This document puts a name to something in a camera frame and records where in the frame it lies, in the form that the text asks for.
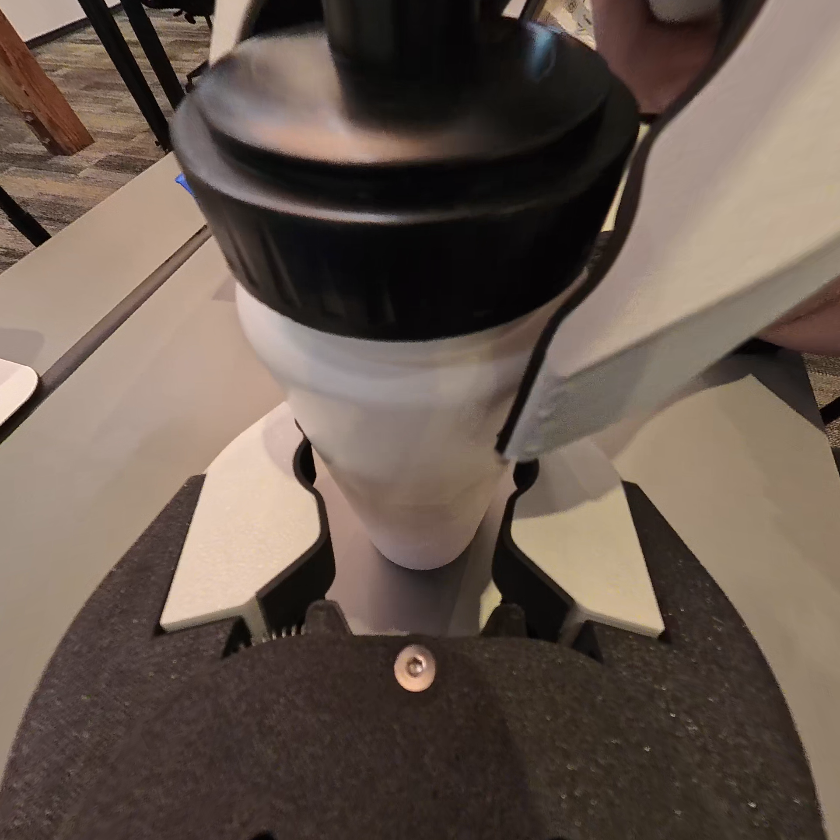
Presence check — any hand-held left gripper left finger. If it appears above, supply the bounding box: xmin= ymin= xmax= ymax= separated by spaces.
xmin=159 ymin=403 xmax=337 ymax=641

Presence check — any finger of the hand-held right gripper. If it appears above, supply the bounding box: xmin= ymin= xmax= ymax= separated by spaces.
xmin=209 ymin=0 xmax=265 ymax=67
xmin=495 ymin=0 xmax=840 ymax=462

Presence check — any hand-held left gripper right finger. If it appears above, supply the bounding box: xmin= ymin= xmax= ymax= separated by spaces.
xmin=492 ymin=438 xmax=668 ymax=647

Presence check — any white plastic bottle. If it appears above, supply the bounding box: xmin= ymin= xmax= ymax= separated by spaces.
xmin=235 ymin=289 xmax=565 ymax=571

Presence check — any black bottle lid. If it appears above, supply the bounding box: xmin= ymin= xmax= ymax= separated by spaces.
xmin=169 ymin=0 xmax=641 ymax=342

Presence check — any person's right hand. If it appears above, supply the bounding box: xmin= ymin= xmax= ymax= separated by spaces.
xmin=592 ymin=0 xmax=726 ymax=114

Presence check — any white stand base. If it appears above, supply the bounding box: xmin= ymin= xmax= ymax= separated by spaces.
xmin=0 ymin=358 xmax=39 ymax=427

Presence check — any black metal table frame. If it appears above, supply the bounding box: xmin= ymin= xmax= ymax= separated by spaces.
xmin=77 ymin=0 xmax=188 ymax=153

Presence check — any wooden post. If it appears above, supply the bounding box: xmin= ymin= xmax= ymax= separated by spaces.
xmin=0 ymin=12 xmax=94 ymax=156

